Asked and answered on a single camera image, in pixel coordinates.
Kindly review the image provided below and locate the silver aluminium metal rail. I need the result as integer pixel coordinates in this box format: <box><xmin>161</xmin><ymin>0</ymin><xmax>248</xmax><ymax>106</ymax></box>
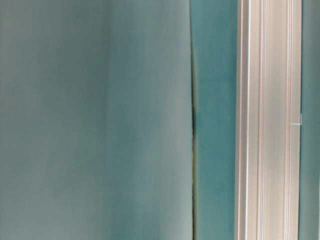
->
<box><xmin>234</xmin><ymin>0</ymin><xmax>302</xmax><ymax>240</ymax></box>

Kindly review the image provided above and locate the teal green table mat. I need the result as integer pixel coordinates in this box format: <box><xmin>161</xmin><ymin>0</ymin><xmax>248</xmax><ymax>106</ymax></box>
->
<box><xmin>0</xmin><ymin>0</ymin><xmax>193</xmax><ymax>240</ymax></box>

